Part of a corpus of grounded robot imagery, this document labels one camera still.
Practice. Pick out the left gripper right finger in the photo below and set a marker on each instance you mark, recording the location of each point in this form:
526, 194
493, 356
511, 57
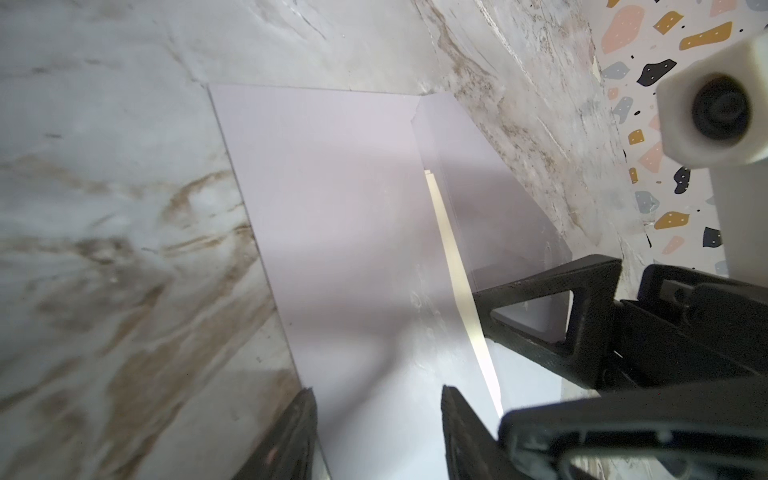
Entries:
471, 451

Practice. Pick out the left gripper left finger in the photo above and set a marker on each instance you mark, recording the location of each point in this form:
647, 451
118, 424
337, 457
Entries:
287, 450

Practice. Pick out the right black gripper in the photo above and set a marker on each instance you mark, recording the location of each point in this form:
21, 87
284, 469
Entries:
684, 326

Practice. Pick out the beige decorated letter paper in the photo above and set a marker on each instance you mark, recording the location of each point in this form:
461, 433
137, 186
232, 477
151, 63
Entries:
463, 294

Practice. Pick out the pale lilac envelope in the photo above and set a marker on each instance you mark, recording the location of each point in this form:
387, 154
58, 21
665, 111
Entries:
333, 184

